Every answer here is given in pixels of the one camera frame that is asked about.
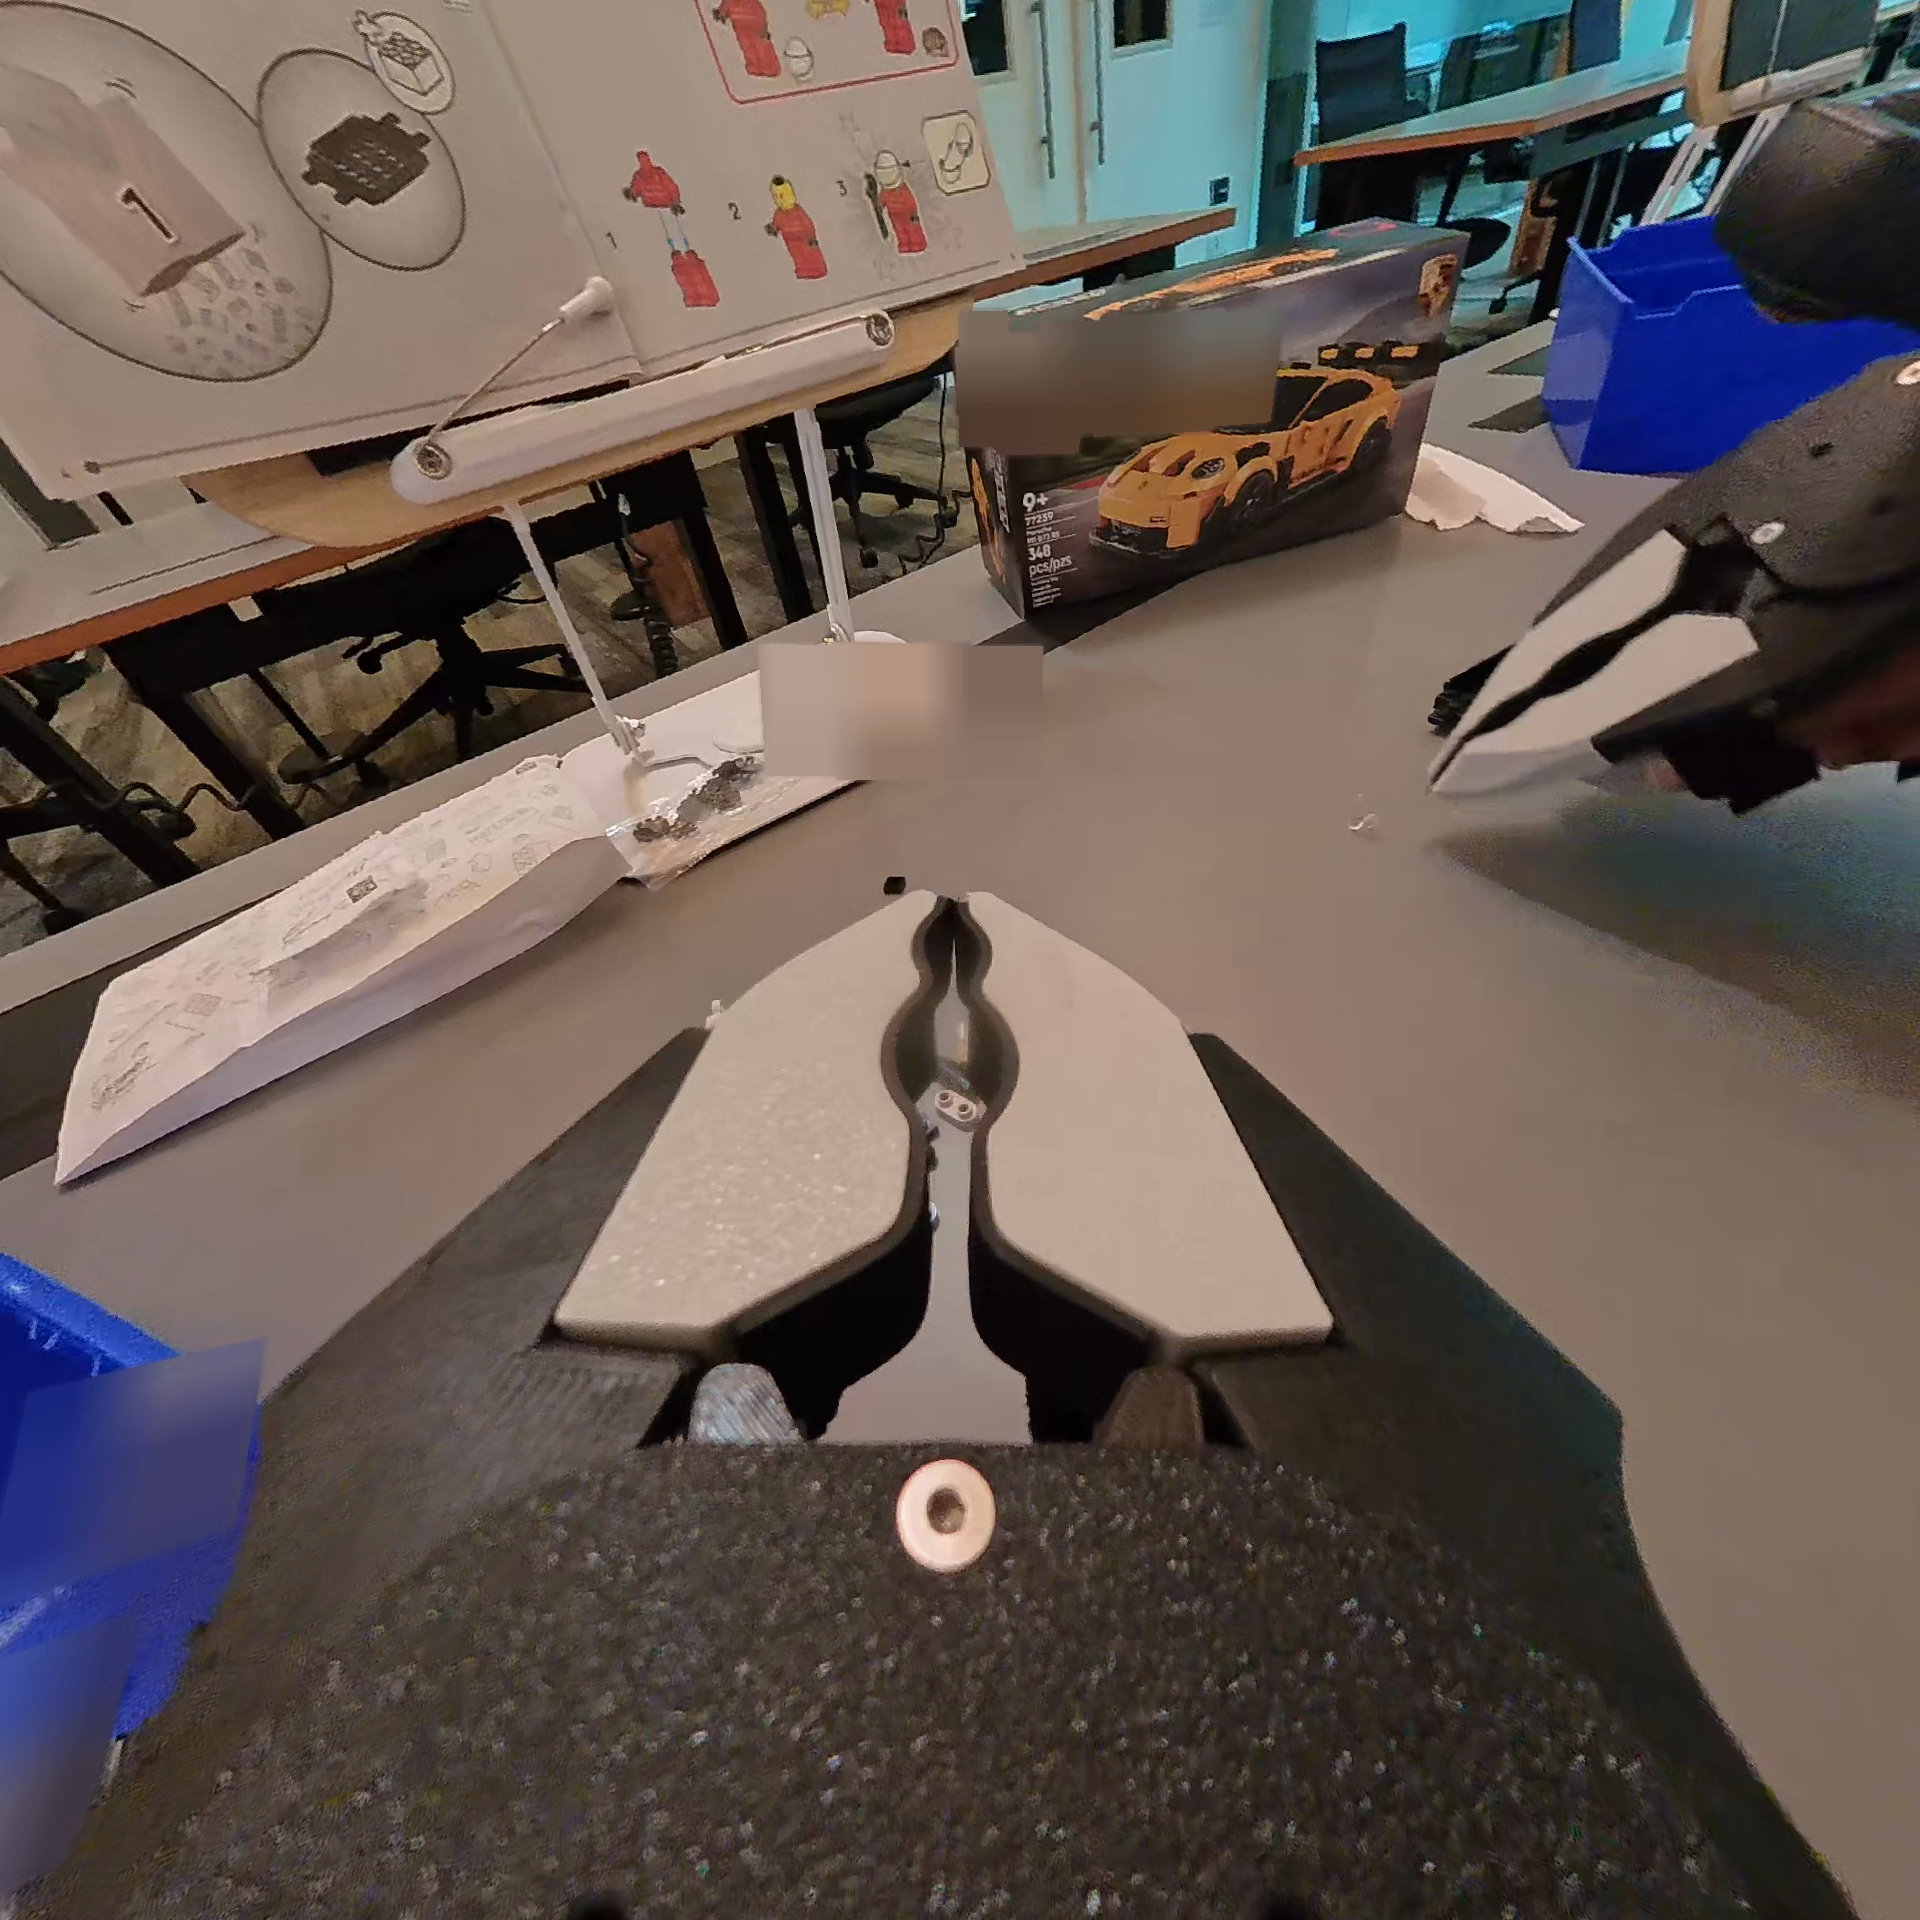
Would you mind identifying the black office chair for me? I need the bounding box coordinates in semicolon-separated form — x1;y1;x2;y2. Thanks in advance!
817;374;963;559
151;526;588;768

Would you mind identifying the toy instruction booklet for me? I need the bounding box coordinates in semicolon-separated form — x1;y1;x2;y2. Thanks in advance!
0;0;1028;504

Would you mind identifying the blue plastic crate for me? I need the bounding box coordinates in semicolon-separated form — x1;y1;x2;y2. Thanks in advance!
1543;218;1771;479

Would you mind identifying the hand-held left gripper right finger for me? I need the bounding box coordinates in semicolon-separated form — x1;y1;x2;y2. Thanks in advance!
959;892;1337;1444

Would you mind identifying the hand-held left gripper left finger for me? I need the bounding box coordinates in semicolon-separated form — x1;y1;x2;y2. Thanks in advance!
551;892;959;1444

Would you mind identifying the pile of small toy bricks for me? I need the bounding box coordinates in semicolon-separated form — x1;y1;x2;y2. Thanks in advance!
885;872;995;1235

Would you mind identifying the black toy car box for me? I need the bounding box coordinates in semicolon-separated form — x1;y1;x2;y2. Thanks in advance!
959;224;1473;619

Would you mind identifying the blue plastic bin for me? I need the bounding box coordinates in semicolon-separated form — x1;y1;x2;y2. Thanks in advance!
0;1253;266;1920

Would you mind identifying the grey top table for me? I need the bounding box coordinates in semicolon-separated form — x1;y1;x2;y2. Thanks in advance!
1295;67;1689;227

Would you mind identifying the grey desk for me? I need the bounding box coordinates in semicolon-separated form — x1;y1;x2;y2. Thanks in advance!
0;322;1920;1920

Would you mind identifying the clear bag of small parts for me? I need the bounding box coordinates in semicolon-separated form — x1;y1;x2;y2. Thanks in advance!
607;757;769;886

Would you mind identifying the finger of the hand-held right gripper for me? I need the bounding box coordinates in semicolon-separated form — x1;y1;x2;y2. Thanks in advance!
1429;615;1761;794
1444;535;1694;748

